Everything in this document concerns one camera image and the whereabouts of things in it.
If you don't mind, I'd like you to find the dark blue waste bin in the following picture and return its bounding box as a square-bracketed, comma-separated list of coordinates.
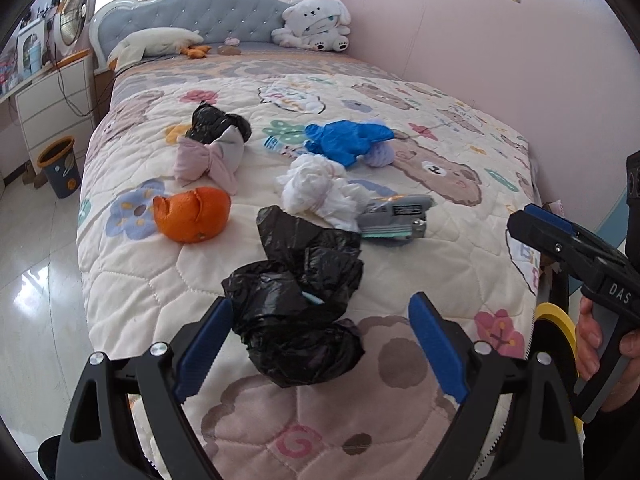
[36, 136, 82, 200]

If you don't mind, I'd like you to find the black power cable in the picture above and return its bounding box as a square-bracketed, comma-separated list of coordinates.
[54, 57, 101, 117]

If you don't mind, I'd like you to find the white tissue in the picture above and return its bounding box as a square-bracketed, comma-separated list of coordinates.
[281, 154, 371, 233]

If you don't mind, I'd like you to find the orange peel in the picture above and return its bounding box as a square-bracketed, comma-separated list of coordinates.
[152, 186, 232, 244]

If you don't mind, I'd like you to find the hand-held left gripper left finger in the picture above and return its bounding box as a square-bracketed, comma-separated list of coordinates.
[56, 297, 236, 480]

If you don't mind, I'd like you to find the printed quilt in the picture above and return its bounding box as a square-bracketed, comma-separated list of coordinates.
[75, 72, 541, 480]

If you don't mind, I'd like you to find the white drawer cabinet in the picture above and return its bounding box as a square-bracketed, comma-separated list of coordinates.
[14, 50, 96, 166]

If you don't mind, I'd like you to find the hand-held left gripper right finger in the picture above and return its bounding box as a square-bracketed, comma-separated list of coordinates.
[407, 291, 586, 480]

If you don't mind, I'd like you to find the brown cardboard piece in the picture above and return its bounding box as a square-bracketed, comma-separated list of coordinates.
[21, 162, 45, 191]

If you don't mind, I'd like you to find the blue tufted bed headboard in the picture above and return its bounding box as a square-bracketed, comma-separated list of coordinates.
[90, 0, 301, 68]

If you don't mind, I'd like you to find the white plush goose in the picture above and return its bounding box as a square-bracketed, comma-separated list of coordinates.
[107, 27, 212, 72]

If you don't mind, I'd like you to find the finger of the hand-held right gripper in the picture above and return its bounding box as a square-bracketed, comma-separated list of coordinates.
[522, 203, 628, 266]
[506, 211, 608, 293]

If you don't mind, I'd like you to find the round desk fan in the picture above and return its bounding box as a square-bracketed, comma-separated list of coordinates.
[59, 0, 90, 47]

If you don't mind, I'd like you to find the yellow tape roll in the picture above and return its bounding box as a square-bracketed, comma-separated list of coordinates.
[531, 301, 585, 433]

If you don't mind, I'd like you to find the pink grey cloth bow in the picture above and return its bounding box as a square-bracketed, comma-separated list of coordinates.
[173, 127, 246, 196]

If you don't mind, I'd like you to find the grey snack packet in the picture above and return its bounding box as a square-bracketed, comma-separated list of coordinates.
[359, 195, 437, 246]

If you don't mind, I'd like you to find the large black garbage bag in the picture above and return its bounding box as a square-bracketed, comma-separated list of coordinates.
[221, 205, 366, 388]

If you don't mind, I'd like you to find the person's right hand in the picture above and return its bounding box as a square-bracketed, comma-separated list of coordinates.
[575, 294, 640, 413]

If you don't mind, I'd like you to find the white plush dog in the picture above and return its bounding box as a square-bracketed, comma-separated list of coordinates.
[271, 0, 352, 53]

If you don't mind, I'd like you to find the blue rubber glove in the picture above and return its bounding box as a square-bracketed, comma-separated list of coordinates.
[304, 120, 396, 169]

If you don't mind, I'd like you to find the patterned bed sheet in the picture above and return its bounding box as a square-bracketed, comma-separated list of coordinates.
[112, 52, 401, 92]

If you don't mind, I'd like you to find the small black plastic bag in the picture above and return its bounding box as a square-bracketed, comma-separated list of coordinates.
[191, 101, 252, 145]

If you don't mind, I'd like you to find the white desktop organizer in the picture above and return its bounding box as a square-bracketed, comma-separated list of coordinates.
[16, 22, 45, 75]

